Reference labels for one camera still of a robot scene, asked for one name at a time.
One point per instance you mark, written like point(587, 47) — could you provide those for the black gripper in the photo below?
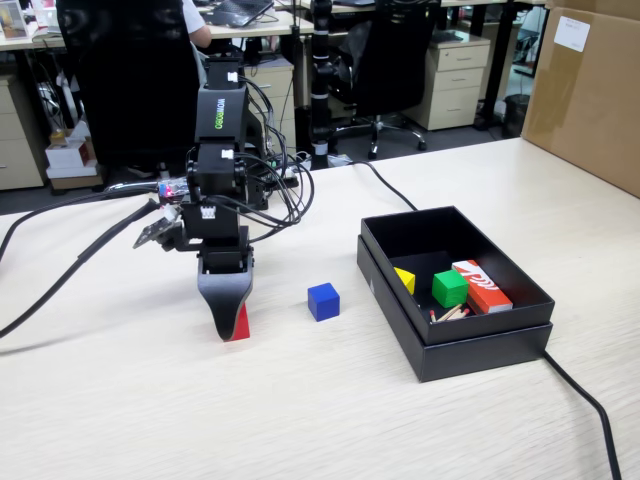
point(210, 225)

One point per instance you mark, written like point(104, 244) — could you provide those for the red wooden cube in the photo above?
point(243, 326)

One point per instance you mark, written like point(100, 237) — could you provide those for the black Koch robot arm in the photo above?
point(220, 115)

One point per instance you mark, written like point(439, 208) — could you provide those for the blue wooden cube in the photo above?
point(323, 302)

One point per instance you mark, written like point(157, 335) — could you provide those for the green wooden cube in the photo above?
point(450, 289)

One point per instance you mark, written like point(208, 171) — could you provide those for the servo controller board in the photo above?
point(172, 191)

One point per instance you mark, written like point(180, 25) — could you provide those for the yellow wooden block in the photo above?
point(406, 281)

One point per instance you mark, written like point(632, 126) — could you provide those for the beige drawer cabinet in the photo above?
point(455, 85)
point(17, 140)
point(277, 100)

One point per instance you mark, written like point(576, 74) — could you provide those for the white carton box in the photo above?
point(70, 157)

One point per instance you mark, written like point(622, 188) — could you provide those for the black mesh office chair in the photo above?
point(130, 90)

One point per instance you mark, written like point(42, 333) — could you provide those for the black stand pole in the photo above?
point(320, 75)

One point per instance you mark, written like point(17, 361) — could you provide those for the red and white matchbox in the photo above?
point(485, 290)

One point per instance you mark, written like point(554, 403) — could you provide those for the black cardboard box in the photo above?
point(490, 322)

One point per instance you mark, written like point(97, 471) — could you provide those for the black open box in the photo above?
point(485, 356)

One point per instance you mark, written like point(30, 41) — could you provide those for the beige office desk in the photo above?
point(235, 31)

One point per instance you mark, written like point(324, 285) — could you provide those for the seated person white shirt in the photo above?
point(197, 25)

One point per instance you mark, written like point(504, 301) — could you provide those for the dark laptop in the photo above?
point(240, 12)

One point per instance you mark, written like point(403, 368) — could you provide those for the black office chair silver base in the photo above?
point(390, 60)

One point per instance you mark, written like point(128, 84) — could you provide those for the black trash bin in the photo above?
point(516, 117)

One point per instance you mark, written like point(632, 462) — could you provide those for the large brown cardboard box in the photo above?
point(590, 100)

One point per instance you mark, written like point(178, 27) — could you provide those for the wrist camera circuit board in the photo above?
point(155, 232)

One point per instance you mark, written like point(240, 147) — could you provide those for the small picture frame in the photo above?
point(12, 20)

